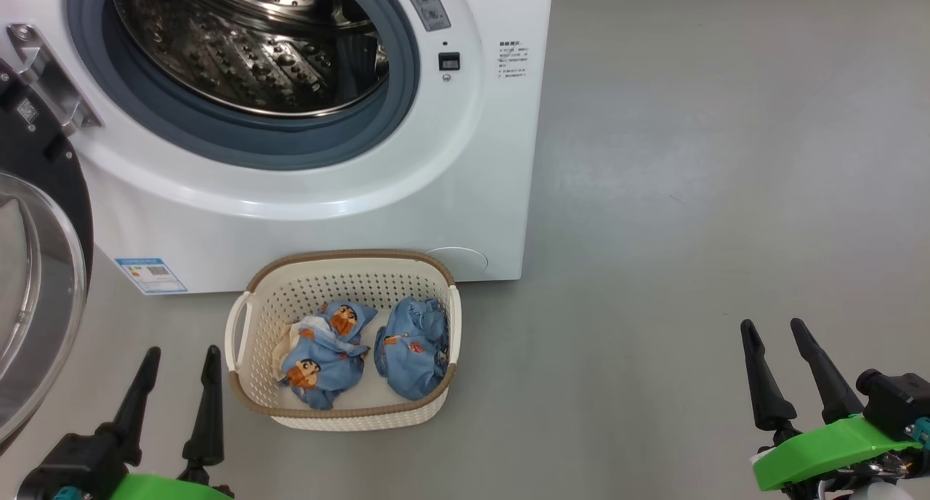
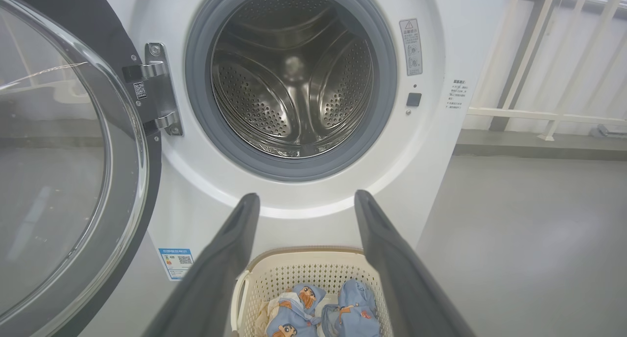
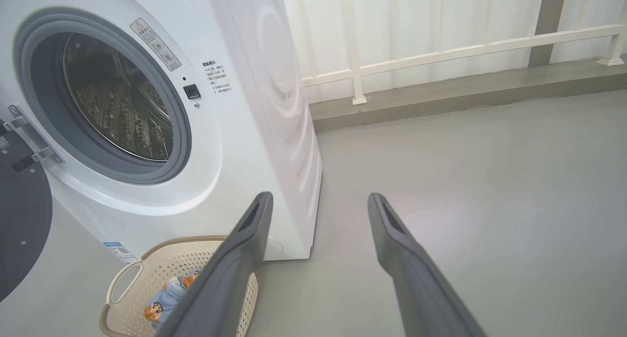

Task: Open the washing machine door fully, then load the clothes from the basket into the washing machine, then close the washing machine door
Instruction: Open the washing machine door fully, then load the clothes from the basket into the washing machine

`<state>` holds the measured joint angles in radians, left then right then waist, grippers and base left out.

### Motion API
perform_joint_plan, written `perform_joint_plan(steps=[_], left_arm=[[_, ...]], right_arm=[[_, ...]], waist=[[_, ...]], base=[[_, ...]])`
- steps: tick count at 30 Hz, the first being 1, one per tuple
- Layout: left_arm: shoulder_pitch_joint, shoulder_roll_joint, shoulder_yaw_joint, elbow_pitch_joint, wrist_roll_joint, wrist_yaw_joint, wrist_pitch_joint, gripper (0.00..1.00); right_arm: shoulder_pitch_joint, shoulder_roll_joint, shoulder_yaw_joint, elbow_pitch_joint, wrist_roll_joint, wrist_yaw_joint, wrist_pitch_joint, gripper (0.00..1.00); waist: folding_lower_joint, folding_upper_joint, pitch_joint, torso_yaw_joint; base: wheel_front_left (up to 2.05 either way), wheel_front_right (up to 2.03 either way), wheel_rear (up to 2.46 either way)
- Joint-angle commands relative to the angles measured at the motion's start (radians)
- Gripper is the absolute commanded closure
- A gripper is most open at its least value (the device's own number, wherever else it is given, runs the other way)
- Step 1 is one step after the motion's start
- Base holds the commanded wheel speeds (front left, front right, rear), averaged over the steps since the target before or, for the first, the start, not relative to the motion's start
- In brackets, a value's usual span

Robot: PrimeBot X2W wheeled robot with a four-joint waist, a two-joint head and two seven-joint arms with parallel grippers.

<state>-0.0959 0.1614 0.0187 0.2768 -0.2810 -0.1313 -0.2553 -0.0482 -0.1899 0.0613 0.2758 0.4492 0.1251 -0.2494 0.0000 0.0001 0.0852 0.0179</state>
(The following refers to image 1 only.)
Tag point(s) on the blue energy label sticker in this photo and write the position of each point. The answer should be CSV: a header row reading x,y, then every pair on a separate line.
x,y
151,276

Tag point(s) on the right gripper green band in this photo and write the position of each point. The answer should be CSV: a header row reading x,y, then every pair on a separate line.
x,y
828,453

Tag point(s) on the black round glass washer door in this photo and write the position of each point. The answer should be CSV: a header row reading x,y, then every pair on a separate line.
x,y
43,180

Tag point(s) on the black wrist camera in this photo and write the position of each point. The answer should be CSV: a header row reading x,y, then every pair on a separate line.
x,y
80,464
897,402

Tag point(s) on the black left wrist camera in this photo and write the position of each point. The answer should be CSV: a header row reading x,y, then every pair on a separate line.
x,y
80,464

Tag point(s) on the grey rubber door seal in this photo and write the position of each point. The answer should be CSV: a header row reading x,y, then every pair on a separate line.
x,y
240,140

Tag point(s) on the metal door hinge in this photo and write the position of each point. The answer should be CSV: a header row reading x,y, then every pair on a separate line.
x,y
51,78

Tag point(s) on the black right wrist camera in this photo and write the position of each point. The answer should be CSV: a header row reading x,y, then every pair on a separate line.
x,y
897,402

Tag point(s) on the white QR code sticker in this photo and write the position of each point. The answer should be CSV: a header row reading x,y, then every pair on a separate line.
x,y
27,110

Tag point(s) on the round white filter cover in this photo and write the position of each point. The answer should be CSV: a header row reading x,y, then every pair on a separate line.
x,y
461,260

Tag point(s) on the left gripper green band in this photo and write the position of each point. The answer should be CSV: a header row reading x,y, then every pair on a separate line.
x,y
167,488

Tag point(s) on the plain blue garment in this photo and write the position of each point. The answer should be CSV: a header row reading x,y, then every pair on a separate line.
x,y
410,355

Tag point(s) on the blue cartoon-print garment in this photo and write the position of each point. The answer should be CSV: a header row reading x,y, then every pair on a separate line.
x,y
327,362

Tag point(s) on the grey instruction sticker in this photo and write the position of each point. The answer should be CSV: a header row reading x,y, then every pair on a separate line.
x,y
427,2

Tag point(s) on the cream perforated laundry basket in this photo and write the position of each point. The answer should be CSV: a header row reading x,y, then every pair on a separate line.
x,y
356,416

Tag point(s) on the white front-load washing machine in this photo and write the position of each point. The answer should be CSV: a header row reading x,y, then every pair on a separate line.
x,y
363,216

